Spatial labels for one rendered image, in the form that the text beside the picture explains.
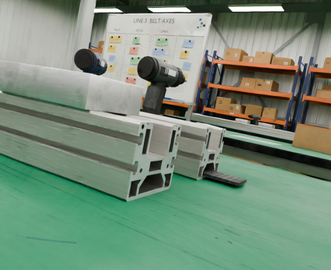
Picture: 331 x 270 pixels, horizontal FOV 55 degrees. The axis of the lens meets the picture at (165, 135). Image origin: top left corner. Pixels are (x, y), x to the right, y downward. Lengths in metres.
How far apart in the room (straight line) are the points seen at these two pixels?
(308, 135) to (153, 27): 2.37
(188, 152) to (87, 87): 0.21
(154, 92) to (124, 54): 3.38
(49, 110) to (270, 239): 0.28
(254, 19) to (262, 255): 11.79
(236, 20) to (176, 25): 8.50
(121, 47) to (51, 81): 3.85
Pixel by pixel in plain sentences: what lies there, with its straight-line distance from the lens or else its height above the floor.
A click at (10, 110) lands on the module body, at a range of 0.48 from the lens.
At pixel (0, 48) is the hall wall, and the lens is 13.68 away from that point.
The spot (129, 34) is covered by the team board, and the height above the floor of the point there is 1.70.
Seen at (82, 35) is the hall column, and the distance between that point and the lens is 9.09.
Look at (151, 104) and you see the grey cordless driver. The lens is 0.80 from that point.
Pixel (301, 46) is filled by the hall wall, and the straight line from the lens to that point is 11.30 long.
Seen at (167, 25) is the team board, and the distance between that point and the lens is 3.89.
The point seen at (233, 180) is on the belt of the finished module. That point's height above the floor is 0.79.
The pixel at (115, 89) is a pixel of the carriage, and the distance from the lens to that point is 0.40.
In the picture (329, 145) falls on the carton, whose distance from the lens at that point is 2.29.
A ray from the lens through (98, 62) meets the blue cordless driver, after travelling 0.92.
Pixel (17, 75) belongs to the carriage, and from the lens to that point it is 0.45.
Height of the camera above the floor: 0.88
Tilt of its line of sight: 5 degrees down
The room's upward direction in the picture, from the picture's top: 11 degrees clockwise
